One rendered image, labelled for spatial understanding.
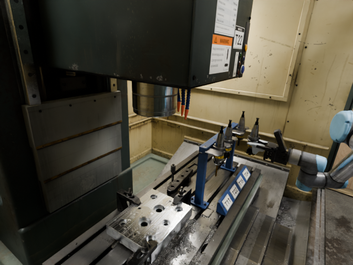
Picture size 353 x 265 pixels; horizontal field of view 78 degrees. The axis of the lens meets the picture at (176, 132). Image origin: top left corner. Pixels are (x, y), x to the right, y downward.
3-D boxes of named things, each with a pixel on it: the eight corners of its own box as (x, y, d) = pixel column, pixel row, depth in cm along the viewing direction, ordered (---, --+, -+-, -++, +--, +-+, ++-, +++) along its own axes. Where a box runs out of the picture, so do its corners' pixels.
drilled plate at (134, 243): (191, 215, 99) (192, 206, 97) (151, 264, 76) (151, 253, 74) (152, 196, 110) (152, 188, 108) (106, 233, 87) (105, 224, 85)
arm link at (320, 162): (322, 177, 101) (328, 162, 97) (296, 169, 106) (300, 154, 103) (322, 170, 107) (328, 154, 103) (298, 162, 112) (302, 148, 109)
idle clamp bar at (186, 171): (192, 178, 135) (193, 169, 132) (173, 202, 113) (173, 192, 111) (185, 176, 137) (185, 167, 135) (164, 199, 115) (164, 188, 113)
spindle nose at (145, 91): (158, 104, 90) (158, 74, 85) (185, 113, 79) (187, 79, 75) (123, 110, 79) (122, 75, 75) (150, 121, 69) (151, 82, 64)
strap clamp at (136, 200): (142, 217, 102) (142, 191, 96) (137, 222, 99) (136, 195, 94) (122, 206, 108) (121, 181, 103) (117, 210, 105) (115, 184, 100)
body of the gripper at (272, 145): (261, 159, 114) (286, 167, 108) (265, 144, 111) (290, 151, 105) (264, 154, 120) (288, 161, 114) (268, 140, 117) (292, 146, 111)
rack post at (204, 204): (209, 204, 113) (215, 153, 102) (204, 210, 108) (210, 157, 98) (192, 197, 118) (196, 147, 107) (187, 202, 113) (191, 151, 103)
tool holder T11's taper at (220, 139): (216, 143, 106) (217, 130, 103) (225, 145, 104) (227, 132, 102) (214, 146, 102) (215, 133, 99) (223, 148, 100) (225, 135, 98)
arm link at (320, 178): (321, 194, 107) (329, 175, 103) (298, 192, 108) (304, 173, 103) (313, 184, 114) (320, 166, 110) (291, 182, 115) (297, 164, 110)
